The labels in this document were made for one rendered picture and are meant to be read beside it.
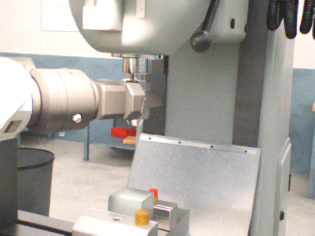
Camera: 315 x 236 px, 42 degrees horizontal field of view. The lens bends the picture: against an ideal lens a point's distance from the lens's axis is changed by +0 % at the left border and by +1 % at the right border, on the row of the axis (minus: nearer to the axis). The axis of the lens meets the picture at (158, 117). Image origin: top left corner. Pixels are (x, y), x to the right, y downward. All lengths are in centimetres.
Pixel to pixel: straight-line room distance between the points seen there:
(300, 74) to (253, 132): 382
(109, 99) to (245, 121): 48
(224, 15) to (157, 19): 19
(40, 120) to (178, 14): 23
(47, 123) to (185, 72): 55
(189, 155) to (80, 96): 52
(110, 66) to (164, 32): 491
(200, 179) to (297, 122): 389
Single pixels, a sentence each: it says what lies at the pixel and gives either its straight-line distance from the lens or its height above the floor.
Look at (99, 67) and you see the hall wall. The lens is 556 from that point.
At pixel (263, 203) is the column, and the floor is 96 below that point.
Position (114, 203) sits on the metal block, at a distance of 69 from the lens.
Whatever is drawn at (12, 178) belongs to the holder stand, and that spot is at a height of 104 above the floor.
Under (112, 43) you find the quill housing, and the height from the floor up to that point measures 132.
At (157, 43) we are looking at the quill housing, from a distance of 58.
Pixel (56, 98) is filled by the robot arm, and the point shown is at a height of 125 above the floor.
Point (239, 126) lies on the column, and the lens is 99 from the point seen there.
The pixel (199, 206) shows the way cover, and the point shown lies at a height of 96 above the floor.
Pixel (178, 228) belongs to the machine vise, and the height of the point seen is 99.
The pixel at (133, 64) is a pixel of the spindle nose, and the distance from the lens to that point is 64.
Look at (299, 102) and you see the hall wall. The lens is 482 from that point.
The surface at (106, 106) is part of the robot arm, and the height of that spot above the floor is 124.
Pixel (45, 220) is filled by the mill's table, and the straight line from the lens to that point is 95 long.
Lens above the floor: 132
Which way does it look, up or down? 9 degrees down
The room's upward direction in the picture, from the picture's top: 3 degrees clockwise
